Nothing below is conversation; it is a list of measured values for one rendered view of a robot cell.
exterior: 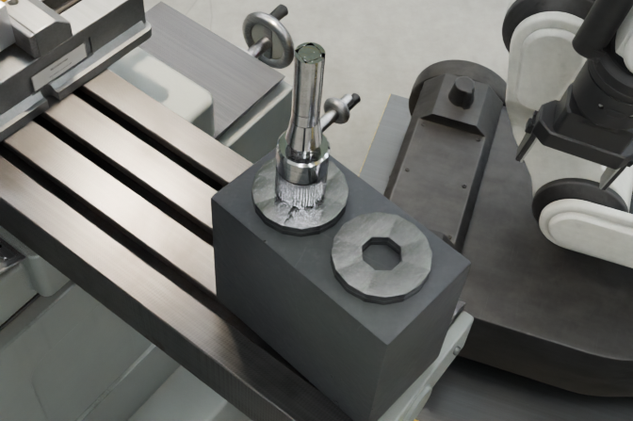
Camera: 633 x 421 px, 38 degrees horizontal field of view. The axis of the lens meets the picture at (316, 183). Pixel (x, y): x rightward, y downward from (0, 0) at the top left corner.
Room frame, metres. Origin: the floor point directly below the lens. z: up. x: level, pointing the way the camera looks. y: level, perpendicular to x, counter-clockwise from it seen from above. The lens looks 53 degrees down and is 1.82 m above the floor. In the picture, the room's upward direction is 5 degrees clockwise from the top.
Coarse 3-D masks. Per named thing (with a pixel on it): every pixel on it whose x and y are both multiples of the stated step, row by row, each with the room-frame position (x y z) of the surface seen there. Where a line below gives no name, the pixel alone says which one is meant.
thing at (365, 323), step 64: (256, 192) 0.51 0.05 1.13; (256, 256) 0.47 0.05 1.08; (320, 256) 0.45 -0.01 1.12; (384, 256) 0.46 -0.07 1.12; (448, 256) 0.47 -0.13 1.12; (256, 320) 0.47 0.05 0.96; (320, 320) 0.42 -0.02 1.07; (384, 320) 0.39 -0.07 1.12; (448, 320) 0.46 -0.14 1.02; (320, 384) 0.41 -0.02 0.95; (384, 384) 0.38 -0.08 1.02
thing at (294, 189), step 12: (276, 156) 0.51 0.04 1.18; (276, 168) 0.51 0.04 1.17; (324, 168) 0.51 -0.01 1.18; (276, 180) 0.51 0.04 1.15; (288, 180) 0.50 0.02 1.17; (300, 180) 0.49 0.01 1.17; (312, 180) 0.50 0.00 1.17; (324, 180) 0.51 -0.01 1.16; (276, 192) 0.51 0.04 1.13; (288, 192) 0.50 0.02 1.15; (300, 192) 0.49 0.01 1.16; (312, 192) 0.50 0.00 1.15; (324, 192) 0.51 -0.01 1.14; (288, 204) 0.50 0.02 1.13; (300, 204) 0.49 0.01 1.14; (312, 204) 0.50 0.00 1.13
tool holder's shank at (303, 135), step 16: (304, 48) 0.52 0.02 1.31; (320, 48) 0.52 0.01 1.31; (304, 64) 0.51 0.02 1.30; (320, 64) 0.51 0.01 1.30; (304, 80) 0.51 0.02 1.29; (320, 80) 0.51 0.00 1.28; (304, 96) 0.51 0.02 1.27; (320, 96) 0.51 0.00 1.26; (304, 112) 0.51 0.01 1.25; (288, 128) 0.51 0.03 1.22; (304, 128) 0.51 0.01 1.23; (320, 128) 0.52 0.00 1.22; (288, 144) 0.51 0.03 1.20; (304, 144) 0.50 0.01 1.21
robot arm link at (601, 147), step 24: (576, 96) 0.71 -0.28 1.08; (600, 96) 0.69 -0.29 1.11; (552, 120) 0.73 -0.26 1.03; (576, 120) 0.71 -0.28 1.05; (600, 120) 0.69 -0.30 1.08; (624, 120) 0.68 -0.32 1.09; (552, 144) 0.71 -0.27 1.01; (576, 144) 0.70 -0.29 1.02; (600, 144) 0.70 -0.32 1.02; (624, 144) 0.70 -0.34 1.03
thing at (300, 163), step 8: (280, 136) 0.53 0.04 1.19; (280, 144) 0.52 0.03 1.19; (320, 144) 0.52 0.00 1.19; (328, 144) 0.52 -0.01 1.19; (280, 152) 0.51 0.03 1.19; (288, 152) 0.51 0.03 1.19; (320, 152) 0.51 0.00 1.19; (328, 152) 0.51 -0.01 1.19; (280, 160) 0.50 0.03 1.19; (288, 160) 0.50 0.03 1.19; (296, 160) 0.50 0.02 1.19; (304, 160) 0.50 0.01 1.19; (312, 160) 0.50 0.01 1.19; (320, 160) 0.50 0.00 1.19; (288, 168) 0.50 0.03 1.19; (296, 168) 0.49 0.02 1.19; (304, 168) 0.49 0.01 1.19; (312, 168) 0.50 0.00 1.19; (320, 168) 0.50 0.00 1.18
